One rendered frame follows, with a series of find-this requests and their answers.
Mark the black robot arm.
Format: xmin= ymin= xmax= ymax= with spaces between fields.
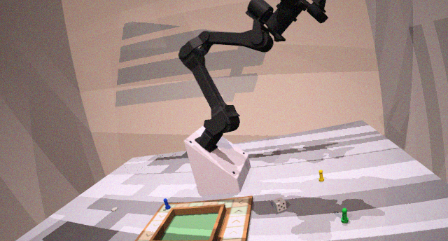
xmin=178 ymin=0 xmax=290 ymax=152

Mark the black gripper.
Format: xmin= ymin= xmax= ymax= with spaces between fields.
xmin=276 ymin=0 xmax=328 ymax=24

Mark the green pawn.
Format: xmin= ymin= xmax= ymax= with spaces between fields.
xmin=341 ymin=208 xmax=349 ymax=223

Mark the yellow pawn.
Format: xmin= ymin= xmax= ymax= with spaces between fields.
xmin=318 ymin=170 xmax=324 ymax=181

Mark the orange board frame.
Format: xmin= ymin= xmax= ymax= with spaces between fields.
xmin=135 ymin=196 xmax=253 ymax=241

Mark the blue game pawn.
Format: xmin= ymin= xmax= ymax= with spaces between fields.
xmin=163 ymin=198 xmax=171 ymax=209

